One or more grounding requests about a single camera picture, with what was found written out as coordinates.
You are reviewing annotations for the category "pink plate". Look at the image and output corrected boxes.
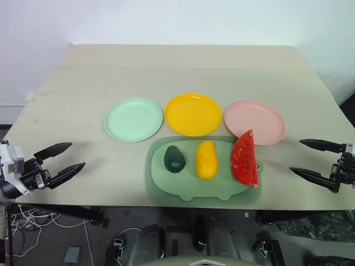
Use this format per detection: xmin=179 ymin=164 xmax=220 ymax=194
xmin=224 ymin=100 xmax=286 ymax=146

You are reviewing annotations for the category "mint green plate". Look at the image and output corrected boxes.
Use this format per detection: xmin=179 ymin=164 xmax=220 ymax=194
xmin=103 ymin=96 xmax=164 ymax=142

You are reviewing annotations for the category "green pig-shaped cutting board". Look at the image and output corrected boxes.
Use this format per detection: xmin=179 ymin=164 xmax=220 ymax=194
xmin=144 ymin=135 xmax=264 ymax=207

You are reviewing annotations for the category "black upright post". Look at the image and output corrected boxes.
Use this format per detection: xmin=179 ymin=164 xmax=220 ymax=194
xmin=193 ymin=215 xmax=208 ymax=252

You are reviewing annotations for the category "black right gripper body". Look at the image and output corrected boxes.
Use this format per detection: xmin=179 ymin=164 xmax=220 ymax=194
xmin=328 ymin=151 xmax=355 ymax=193

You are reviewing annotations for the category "yellow plate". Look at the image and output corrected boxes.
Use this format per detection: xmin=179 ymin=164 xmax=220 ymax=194
xmin=164 ymin=93 xmax=223 ymax=138

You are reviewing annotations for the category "red watermelon slice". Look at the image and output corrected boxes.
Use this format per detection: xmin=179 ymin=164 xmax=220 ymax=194
xmin=231 ymin=129 xmax=260 ymax=190

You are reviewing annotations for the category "grey robot body front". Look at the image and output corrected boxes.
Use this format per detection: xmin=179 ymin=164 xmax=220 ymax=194
xmin=146 ymin=255 xmax=267 ymax=266

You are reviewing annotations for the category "black table frame bar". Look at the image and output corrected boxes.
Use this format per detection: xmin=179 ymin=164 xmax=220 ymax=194
xmin=16 ymin=204 xmax=105 ymax=226

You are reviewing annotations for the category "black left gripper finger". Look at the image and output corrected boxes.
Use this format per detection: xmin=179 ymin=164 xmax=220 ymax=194
xmin=45 ymin=162 xmax=86 ymax=190
xmin=33 ymin=142 xmax=73 ymax=165

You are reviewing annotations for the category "yellow mango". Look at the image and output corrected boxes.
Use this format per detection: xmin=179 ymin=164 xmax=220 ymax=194
xmin=195 ymin=140 xmax=220 ymax=181

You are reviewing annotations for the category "grey foot pedal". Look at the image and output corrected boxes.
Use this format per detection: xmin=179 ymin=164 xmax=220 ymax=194
xmin=63 ymin=246 xmax=82 ymax=263

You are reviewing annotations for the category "white cable bundle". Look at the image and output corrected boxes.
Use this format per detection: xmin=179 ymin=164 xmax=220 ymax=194
xmin=11 ymin=206 xmax=94 ymax=264

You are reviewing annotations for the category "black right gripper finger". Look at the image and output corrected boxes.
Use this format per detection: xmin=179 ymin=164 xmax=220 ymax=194
xmin=288 ymin=166 xmax=334 ymax=192
xmin=298 ymin=139 xmax=344 ymax=154

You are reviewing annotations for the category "dark green avocado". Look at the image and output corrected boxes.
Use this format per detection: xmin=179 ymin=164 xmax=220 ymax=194
xmin=164 ymin=145 xmax=187 ymax=173

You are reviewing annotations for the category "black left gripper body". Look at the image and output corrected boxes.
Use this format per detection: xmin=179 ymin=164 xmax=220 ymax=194
xmin=19 ymin=156 xmax=53 ymax=191

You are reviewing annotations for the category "black metal bracket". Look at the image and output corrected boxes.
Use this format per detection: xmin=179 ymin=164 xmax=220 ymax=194
xmin=252 ymin=239 xmax=285 ymax=266
xmin=105 ymin=237 xmax=126 ymax=266

